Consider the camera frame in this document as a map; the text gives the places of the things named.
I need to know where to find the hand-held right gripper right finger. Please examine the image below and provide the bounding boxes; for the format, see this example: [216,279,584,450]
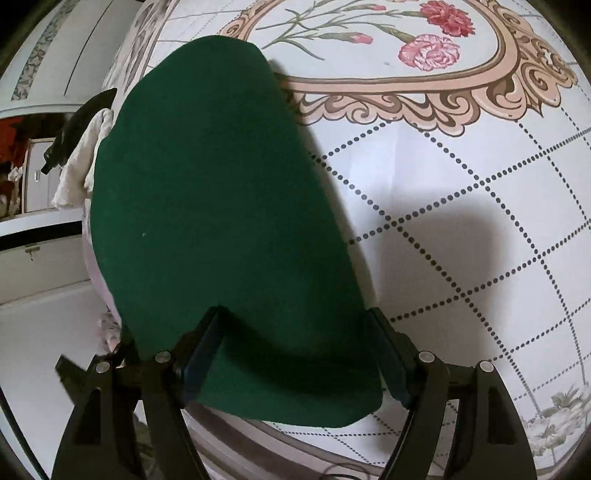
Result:
[367,307,539,480]

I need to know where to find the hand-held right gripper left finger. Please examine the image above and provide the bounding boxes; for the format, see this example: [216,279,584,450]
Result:
[51,307,227,480]

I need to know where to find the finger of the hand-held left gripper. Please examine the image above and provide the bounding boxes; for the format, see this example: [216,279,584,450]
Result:
[54,353,89,398]

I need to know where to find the green and cream varsity jacket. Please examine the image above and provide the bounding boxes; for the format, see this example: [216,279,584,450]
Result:
[83,34,386,428]

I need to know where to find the hanging red clothes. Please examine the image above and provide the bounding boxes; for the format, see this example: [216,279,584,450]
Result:
[0,115,26,163]

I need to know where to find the purple rose-print blanket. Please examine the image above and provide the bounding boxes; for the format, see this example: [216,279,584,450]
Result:
[81,198,126,352]

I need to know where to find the floral printed white mat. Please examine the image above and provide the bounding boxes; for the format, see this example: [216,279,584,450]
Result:
[102,0,591,480]

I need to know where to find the white drawer unit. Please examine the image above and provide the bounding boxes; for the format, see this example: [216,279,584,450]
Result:
[21,136,64,215]

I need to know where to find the white fluffy garment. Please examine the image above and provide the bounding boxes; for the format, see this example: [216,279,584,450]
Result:
[52,108,115,209]

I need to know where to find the black garment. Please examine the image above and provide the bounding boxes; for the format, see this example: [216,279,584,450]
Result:
[41,88,118,175]

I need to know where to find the white sliding-door wardrobe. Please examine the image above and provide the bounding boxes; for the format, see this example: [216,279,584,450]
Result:
[0,0,155,305]

